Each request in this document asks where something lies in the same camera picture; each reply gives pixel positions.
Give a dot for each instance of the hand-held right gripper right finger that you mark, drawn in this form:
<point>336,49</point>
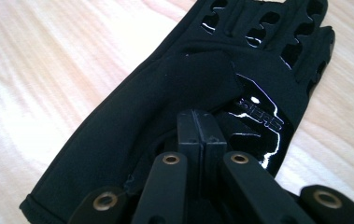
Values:
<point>246,193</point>

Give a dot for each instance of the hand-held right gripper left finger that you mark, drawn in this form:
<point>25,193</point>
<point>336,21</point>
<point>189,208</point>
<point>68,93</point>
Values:
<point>165,193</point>

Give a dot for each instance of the black glove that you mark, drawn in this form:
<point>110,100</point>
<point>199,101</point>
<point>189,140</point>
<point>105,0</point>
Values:
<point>165,81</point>

